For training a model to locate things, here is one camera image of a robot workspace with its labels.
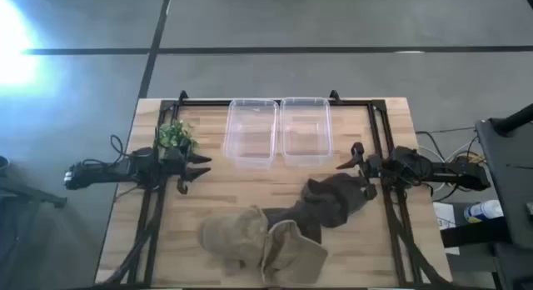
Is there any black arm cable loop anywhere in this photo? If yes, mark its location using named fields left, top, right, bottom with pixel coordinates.
left=109, top=133, right=134, bottom=160

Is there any beige bucket hat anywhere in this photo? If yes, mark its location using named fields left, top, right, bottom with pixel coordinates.
left=198, top=204, right=270, bottom=269
left=261, top=218, right=330, bottom=286

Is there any small green artificial plant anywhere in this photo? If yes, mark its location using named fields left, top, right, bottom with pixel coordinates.
left=156, top=119, right=200, bottom=154

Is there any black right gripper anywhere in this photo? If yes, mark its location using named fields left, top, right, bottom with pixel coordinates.
left=336, top=141, right=395, bottom=179

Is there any clear plastic bin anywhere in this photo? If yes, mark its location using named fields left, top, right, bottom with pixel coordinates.
left=222, top=98, right=280, bottom=166
left=279, top=97, right=334, bottom=166

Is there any black metal table frame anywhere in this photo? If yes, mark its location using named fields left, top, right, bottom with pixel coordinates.
left=102, top=89, right=453, bottom=289

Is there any dark brown bucket hat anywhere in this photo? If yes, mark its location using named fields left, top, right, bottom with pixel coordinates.
left=300, top=172, right=378, bottom=229

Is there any black stand leg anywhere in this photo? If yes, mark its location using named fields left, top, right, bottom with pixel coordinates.
left=0, top=176, right=68, bottom=210

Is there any white cable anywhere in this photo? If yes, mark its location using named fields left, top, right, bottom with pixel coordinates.
left=417, top=138, right=476, bottom=192

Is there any black pole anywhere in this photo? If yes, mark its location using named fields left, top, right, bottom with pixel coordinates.
left=494, top=102, right=533, bottom=135

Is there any white paper sheet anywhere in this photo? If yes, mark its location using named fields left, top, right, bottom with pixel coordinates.
left=432, top=201, right=461, bottom=257

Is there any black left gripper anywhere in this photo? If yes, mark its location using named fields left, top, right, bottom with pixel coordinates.
left=160, top=144, right=213, bottom=189

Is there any blue white spray can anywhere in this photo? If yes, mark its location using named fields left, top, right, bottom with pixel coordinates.
left=463, top=199, right=505, bottom=224

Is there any yellow cable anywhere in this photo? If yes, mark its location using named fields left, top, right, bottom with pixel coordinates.
left=456, top=152, right=487, bottom=166

